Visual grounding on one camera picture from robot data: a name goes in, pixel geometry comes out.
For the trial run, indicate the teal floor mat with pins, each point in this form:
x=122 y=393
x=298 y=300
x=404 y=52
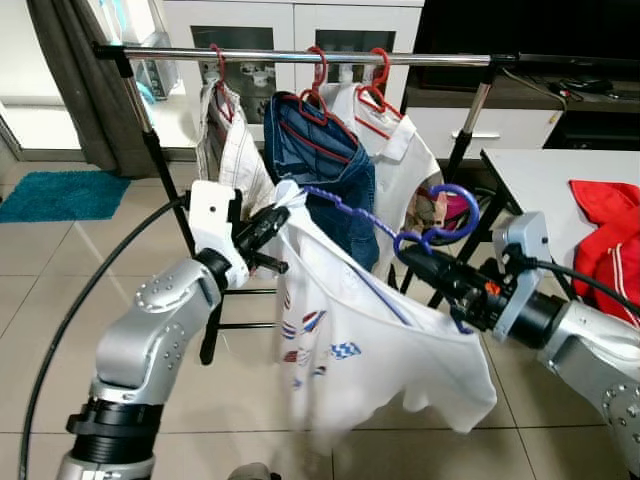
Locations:
x=60 y=195

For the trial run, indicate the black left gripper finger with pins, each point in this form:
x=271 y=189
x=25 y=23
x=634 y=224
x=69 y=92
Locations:
x=281 y=229
x=277 y=214

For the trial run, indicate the red white striped garment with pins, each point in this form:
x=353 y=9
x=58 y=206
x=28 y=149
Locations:
x=610 y=250

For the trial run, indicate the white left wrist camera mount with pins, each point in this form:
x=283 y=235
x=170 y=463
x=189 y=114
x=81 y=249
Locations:
x=212 y=220

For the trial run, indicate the beige white hung garment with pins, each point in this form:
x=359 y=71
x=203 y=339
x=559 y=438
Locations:
x=240 y=160

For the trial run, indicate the steel clothes rack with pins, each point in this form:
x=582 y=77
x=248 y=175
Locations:
x=400 y=59

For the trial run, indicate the grey curtain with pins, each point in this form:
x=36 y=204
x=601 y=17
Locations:
x=80 y=90

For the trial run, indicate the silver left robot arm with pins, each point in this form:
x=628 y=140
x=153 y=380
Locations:
x=150 y=340

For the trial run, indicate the black television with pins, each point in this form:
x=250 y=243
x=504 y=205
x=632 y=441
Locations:
x=530 y=25

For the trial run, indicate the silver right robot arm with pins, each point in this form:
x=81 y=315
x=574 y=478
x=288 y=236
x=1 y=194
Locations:
x=590 y=350

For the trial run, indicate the white drawer tv console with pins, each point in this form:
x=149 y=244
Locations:
x=500 y=125

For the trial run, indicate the purple plastic hanger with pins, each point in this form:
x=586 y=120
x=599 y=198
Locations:
x=472 y=218

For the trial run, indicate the white collared shirt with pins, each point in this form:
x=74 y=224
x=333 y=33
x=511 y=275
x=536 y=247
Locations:
x=400 y=170

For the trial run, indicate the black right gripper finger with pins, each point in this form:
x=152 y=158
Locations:
x=425 y=261
x=436 y=288

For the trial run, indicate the grey robot foot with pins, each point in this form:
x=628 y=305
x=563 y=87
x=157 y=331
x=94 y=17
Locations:
x=255 y=472

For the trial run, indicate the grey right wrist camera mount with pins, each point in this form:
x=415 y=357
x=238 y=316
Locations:
x=522 y=245

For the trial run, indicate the white t-shirt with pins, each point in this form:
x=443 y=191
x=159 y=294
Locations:
x=380 y=350

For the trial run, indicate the white glass door cabinet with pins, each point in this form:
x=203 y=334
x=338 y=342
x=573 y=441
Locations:
x=295 y=20

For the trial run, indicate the pink bottle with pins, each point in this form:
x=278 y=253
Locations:
x=457 y=208

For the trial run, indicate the blue denim garment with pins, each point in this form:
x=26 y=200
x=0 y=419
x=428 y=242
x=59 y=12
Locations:
x=340 y=195

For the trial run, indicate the red plastic hanger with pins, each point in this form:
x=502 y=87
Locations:
x=385 y=72
x=221 y=72
x=324 y=68

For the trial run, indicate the grey table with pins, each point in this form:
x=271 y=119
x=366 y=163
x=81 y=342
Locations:
x=540 y=175

